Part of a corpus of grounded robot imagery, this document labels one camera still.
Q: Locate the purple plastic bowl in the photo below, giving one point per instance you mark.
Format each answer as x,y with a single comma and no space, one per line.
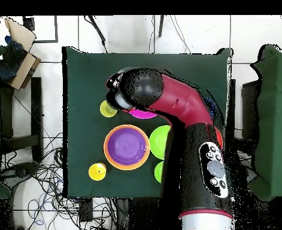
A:
127,146

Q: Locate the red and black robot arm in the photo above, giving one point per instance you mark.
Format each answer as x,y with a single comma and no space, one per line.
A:
183,100

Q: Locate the pink plastic bowl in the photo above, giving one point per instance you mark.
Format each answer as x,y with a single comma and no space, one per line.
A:
142,113

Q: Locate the large green plastic bowl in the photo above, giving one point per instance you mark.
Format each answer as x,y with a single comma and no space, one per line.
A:
158,141

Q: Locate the pale yellow plastic cup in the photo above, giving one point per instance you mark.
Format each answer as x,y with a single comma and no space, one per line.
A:
106,112

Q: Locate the small green plastic bowl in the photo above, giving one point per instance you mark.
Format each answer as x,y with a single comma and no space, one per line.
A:
158,172

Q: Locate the orange-yellow plastic cup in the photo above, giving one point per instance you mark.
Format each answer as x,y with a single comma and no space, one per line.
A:
96,172

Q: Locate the dark green tablecloth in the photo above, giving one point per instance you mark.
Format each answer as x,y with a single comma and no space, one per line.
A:
95,71

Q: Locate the black power adapter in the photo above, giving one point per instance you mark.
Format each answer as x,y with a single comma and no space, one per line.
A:
86,210

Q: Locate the black tripod leg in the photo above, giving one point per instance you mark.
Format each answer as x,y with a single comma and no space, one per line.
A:
97,30
161,26

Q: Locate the black chair base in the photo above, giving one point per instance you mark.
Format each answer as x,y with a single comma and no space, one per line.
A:
21,171
248,175

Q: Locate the dark blue cloth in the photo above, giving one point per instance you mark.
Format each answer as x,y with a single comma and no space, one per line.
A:
10,62

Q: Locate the cardboard box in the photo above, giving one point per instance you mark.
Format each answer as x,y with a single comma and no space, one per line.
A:
21,33

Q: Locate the black stool frame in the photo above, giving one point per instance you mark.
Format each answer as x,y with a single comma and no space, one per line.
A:
36,107

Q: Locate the black metal frame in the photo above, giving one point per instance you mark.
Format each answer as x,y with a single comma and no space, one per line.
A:
29,24

